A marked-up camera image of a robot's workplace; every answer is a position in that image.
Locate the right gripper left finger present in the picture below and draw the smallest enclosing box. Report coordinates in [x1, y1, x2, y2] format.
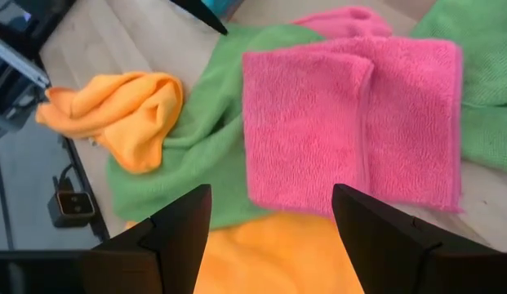
[91, 183, 212, 294]

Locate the black table-level camera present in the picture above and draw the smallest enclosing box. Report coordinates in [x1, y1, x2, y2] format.
[47, 163, 96, 229]

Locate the pink microfiber towel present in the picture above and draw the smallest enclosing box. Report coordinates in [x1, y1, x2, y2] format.
[241, 35, 465, 216]
[291, 6, 394, 41]

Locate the grey metal bracket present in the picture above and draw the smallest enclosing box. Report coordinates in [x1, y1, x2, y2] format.
[0, 34, 52, 90]

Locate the green microfiber towel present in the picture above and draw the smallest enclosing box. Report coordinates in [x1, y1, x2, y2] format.
[411, 0, 507, 175]
[105, 23, 326, 230]

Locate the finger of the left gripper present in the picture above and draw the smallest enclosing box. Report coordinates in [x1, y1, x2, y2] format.
[169, 0, 229, 37]

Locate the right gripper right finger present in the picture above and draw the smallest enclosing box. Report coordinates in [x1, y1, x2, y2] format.
[331, 183, 500, 294]

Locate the orange microfiber towel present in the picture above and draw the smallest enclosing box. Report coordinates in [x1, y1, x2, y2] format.
[126, 212, 365, 294]
[34, 71, 185, 176]

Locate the black metal table frame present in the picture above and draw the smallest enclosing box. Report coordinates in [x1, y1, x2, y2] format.
[0, 52, 112, 243]

